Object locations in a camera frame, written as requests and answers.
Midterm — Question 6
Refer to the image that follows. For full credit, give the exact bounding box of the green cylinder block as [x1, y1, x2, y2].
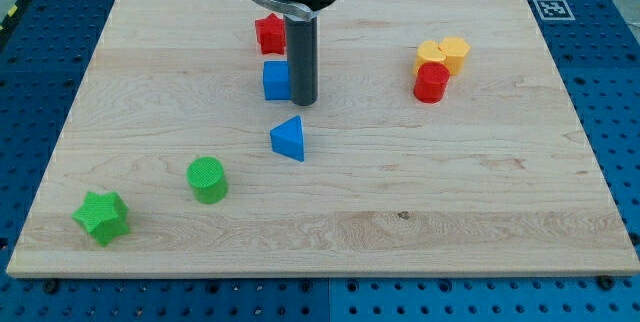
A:
[186, 156, 228, 204]

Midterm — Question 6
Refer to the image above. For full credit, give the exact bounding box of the green star block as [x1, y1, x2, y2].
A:
[71, 192, 130, 246]

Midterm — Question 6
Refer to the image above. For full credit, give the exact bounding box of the yellow heart block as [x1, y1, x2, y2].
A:
[412, 40, 446, 76]

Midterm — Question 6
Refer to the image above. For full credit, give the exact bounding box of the yellow hexagon block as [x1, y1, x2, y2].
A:
[438, 36, 471, 76]

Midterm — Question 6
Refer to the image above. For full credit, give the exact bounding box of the blue triangle block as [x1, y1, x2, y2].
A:
[269, 116, 305, 162]

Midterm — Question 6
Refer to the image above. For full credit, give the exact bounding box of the white fiducial marker tag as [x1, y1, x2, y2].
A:
[532, 0, 575, 21]

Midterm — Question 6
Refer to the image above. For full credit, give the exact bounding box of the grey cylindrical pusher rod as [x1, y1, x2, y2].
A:
[285, 15, 318, 106]

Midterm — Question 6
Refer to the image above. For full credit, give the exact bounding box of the red cylinder block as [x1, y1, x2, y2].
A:
[413, 62, 450, 103]

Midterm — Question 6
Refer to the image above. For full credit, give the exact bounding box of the blue cube block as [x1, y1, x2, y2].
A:
[262, 60, 291, 100]

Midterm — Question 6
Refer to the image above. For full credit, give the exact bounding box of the light wooden board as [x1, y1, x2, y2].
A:
[7, 0, 639, 279]

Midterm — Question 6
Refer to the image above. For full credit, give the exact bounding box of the red star block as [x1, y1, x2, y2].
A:
[254, 13, 286, 55]

